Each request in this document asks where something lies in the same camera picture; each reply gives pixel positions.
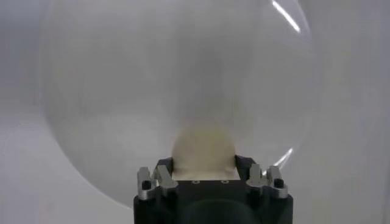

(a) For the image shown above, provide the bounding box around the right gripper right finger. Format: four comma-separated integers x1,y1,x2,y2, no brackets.
234,154,289,200

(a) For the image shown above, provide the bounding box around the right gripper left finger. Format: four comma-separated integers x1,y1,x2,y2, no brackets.
136,156,179,201

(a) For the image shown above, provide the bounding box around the white steamed baozi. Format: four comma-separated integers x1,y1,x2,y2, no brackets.
171,124,237,181

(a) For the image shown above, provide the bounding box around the round white plate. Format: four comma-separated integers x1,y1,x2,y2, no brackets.
39,0,316,209

